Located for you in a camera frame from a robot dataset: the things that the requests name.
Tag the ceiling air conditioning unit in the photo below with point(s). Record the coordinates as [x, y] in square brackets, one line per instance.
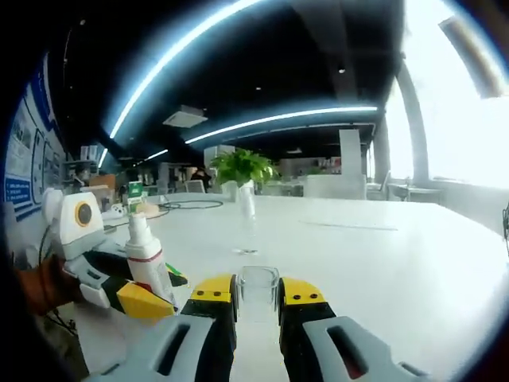
[185, 116]

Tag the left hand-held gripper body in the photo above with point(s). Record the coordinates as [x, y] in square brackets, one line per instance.
[71, 235]

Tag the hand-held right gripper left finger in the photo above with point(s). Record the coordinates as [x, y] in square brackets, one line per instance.
[179, 350]

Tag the wide clear bottle cover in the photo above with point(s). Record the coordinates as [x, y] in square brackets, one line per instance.
[258, 294]

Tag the curved ceiling light strip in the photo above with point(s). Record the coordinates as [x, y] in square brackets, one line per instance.
[159, 69]
[278, 117]

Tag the tan wooden box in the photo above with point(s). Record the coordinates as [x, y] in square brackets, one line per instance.
[148, 210]

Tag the white game controller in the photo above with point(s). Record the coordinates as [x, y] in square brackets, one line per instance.
[114, 211]

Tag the white pillar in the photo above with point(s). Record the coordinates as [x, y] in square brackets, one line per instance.
[350, 153]

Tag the white pump bottle red label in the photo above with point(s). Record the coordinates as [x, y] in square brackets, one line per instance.
[147, 262]

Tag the clear pump bottle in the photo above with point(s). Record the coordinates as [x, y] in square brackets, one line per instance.
[248, 235]

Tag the short ceiling light strip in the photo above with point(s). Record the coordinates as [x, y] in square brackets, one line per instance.
[102, 158]

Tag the green box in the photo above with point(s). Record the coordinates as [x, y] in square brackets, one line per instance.
[135, 195]

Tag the blue white wall poster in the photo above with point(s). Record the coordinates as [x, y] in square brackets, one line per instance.
[24, 159]

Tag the white office chair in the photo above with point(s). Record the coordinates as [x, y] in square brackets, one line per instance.
[195, 187]

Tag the potted green plant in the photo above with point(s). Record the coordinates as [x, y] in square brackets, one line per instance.
[242, 167]

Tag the narrow clear bottle cover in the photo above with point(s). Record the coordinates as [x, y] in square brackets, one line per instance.
[246, 199]

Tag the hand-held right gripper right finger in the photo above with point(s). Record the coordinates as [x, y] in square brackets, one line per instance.
[350, 350]

